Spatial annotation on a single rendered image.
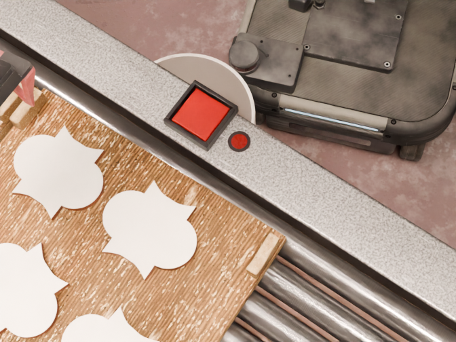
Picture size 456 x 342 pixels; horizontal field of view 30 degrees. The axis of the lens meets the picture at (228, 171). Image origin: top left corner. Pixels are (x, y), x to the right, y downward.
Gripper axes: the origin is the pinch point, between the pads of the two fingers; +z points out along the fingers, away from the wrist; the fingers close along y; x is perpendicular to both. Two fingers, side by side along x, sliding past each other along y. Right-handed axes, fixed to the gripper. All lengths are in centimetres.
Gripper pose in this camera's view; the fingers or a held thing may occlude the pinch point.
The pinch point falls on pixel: (3, 130)
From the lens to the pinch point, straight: 109.1
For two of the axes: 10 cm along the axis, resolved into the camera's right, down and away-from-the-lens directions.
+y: -5.4, 7.9, -3.0
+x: 8.0, 3.8, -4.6
